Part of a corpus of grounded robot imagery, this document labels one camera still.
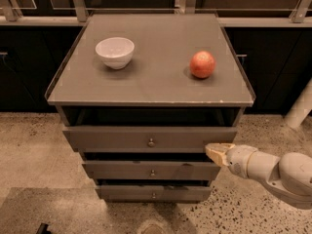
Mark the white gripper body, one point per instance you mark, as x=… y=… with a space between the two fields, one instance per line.
x=238 y=161

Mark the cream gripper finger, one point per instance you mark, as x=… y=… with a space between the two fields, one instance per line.
x=217 y=152

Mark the grey top drawer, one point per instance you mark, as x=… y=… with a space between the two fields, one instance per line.
x=146 y=139

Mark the grey drawer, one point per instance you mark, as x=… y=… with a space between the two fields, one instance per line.
x=154 y=191
x=162 y=166
x=146 y=139

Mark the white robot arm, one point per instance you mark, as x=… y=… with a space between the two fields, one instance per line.
x=289 y=178

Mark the grey drawer cabinet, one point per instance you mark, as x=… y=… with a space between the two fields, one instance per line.
x=156 y=88

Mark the grey middle drawer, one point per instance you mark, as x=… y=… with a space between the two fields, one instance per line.
x=162 y=166

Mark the grey bottom drawer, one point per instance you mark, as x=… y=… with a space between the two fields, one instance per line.
x=154 y=191

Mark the red apple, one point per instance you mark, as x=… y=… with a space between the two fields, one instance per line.
x=202 y=65

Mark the round floor base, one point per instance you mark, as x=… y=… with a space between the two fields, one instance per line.
x=150 y=228

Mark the white ceramic bowl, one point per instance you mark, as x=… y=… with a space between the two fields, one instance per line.
x=115 y=52

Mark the small black floor object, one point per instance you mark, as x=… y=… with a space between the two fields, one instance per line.
x=43 y=229

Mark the white cylindrical post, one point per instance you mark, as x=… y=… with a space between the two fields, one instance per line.
x=301 y=108

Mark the metal railing frame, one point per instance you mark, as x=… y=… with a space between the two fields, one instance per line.
x=227 y=13

